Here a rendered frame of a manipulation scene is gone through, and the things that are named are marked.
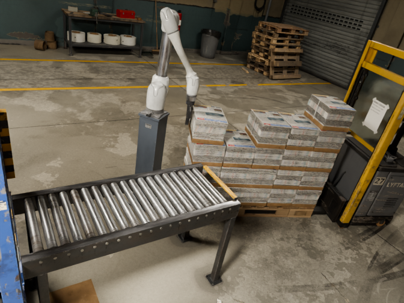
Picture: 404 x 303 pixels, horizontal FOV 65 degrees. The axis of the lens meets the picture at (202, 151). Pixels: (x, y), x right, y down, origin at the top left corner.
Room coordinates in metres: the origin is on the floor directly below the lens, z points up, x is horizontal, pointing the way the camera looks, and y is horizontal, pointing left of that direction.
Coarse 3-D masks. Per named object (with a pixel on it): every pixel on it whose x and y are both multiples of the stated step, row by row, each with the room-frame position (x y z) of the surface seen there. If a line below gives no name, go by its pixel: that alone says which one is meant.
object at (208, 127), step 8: (200, 120) 2.49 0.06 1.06; (208, 120) 2.50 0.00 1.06; (216, 120) 2.55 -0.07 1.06; (224, 120) 2.58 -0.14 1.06; (192, 128) 2.55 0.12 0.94; (200, 128) 2.50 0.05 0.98; (208, 128) 2.51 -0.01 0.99; (216, 128) 2.53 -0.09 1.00; (224, 128) 2.54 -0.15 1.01; (192, 136) 2.49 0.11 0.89; (200, 136) 2.50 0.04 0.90; (208, 136) 2.52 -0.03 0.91; (216, 136) 2.53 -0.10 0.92
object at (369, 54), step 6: (366, 48) 3.45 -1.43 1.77; (372, 48) 3.49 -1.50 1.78; (366, 54) 3.43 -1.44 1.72; (372, 54) 3.45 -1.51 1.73; (360, 60) 3.47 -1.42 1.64; (366, 60) 3.49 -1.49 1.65; (372, 60) 3.42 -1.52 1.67; (360, 66) 3.43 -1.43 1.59; (360, 72) 3.42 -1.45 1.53; (354, 78) 3.45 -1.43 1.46; (360, 78) 3.46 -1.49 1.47; (354, 84) 3.44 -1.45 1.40; (360, 84) 3.42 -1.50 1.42; (348, 90) 3.46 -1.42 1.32; (354, 90) 3.41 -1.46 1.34; (348, 96) 3.43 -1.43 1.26; (354, 96) 3.40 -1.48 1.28; (348, 102) 3.42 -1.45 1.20
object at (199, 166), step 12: (168, 168) 2.05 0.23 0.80; (180, 168) 2.08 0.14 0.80; (192, 168) 2.13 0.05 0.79; (96, 180) 1.73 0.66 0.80; (108, 180) 1.75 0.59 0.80; (120, 180) 1.78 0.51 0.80; (36, 192) 1.49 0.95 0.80; (48, 192) 1.52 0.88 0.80; (36, 204) 1.47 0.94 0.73; (48, 204) 1.51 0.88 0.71; (60, 204) 1.55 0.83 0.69
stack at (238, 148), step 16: (192, 144) 2.61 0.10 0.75; (208, 144) 2.52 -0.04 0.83; (224, 144) 2.59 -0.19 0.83; (240, 144) 2.65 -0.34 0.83; (192, 160) 2.51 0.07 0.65; (208, 160) 2.52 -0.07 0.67; (224, 160) 2.56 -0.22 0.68; (240, 160) 2.61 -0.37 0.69; (256, 160) 2.65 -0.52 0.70; (272, 160) 2.70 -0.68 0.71; (288, 160) 2.74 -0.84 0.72; (304, 160) 2.79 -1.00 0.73; (208, 176) 2.53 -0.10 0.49; (224, 176) 2.57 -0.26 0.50; (240, 176) 2.61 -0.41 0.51; (256, 176) 2.66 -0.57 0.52; (272, 176) 2.70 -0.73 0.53; (288, 176) 2.76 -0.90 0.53; (224, 192) 2.59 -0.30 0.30; (240, 192) 2.64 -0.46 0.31; (256, 192) 2.68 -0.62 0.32; (272, 192) 2.73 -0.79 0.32; (288, 192) 2.77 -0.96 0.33; (240, 208) 2.64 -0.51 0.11; (256, 208) 2.69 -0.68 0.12; (272, 208) 2.74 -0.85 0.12; (288, 208) 2.78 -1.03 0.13
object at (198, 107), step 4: (196, 104) 2.84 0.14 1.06; (192, 108) 2.77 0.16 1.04; (196, 108) 2.73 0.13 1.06; (200, 108) 2.75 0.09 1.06; (204, 108) 2.77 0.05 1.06; (208, 108) 2.79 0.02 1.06; (212, 108) 2.81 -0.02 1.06; (216, 108) 2.84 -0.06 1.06; (220, 108) 2.86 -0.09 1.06; (192, 112) 2.74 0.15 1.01; (220, 112) 2.75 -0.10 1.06
